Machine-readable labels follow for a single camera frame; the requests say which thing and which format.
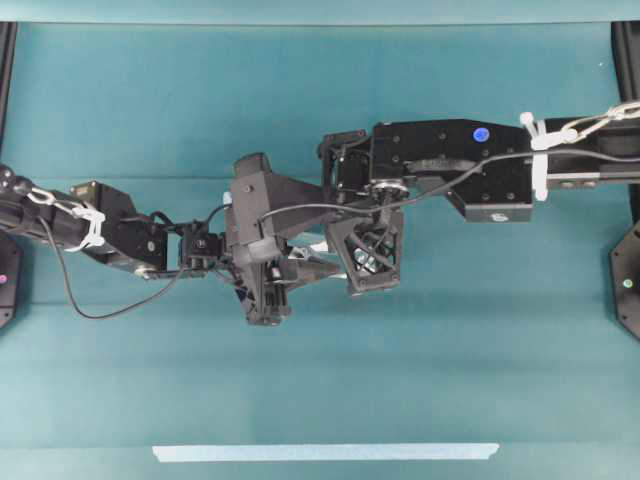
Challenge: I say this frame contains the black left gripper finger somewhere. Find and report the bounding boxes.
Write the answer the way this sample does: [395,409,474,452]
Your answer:
[297,259,345,283]

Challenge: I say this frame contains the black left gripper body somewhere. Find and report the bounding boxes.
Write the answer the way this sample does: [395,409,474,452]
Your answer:
[224,239,291,326]

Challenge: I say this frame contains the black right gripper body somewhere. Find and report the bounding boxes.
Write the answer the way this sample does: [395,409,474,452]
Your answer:
[325,211,404,295]

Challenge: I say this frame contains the silver zip bag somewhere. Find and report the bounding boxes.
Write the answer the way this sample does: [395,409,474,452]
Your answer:
[287,241,347,280]

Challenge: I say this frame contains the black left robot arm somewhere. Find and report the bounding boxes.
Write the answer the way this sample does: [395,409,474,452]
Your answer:
[1,165,343,325]

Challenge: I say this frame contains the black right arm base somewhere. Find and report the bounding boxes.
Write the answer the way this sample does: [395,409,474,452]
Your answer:
[609,222,640,340]

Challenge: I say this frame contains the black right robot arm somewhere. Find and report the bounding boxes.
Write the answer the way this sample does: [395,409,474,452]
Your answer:
[317,107,639,295]

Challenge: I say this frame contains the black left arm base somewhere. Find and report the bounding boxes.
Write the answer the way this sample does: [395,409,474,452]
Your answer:
[0,231,23,327]

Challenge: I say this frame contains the teal table cloth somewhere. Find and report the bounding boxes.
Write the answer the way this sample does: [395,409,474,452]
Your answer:
[1,22,639,479]

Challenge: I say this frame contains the light blue tape strip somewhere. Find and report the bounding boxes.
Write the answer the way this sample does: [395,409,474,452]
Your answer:
[151,443,500,463]

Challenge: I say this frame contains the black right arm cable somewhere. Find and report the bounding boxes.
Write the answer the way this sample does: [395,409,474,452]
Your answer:
[254,149,640,236]

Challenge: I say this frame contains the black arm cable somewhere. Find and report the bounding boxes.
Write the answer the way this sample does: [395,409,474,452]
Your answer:
[254,149,640,236]
[34,214,201,321]

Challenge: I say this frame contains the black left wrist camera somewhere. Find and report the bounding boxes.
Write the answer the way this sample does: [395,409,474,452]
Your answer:
[227,152,329,267]

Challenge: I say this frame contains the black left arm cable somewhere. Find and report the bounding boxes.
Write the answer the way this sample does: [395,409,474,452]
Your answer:
[34,214,201,321]

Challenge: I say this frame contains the black right frame rail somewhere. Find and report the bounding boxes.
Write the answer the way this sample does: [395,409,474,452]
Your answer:
[611,20,640,102]

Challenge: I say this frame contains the black frame rail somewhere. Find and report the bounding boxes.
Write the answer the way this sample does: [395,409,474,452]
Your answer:
[0,21,18,138]
[611,20,640,102]

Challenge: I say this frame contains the black left frame rail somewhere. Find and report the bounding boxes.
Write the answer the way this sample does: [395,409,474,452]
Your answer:
[0,21,18,138]

